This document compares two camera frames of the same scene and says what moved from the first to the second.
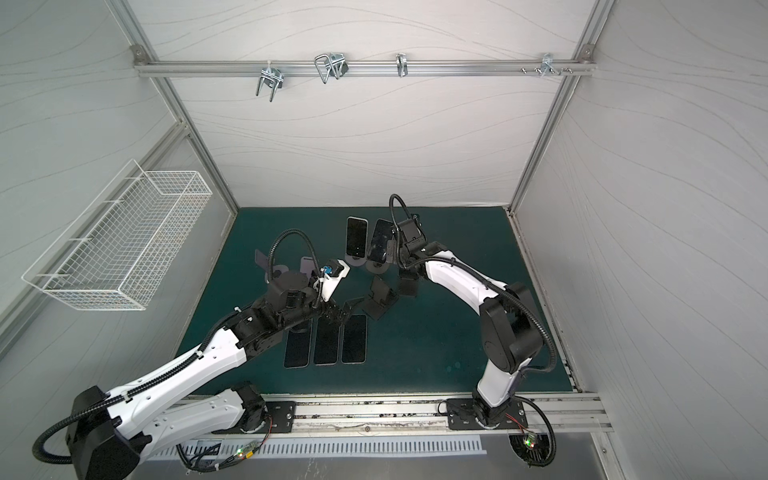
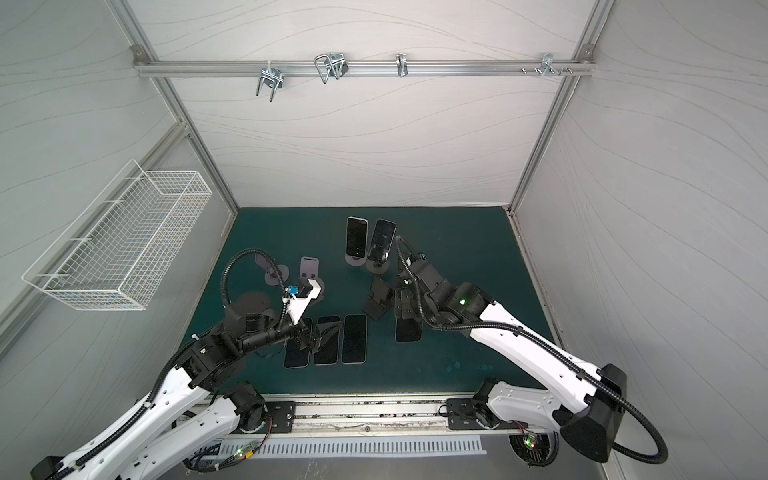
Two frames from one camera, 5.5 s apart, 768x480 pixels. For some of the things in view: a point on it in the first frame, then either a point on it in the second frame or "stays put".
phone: x=354 y=340 stays put
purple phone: x=327 y=341 stays put
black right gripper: x=383 y=248 → x=405 y=297
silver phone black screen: x=297 y=351 stays put
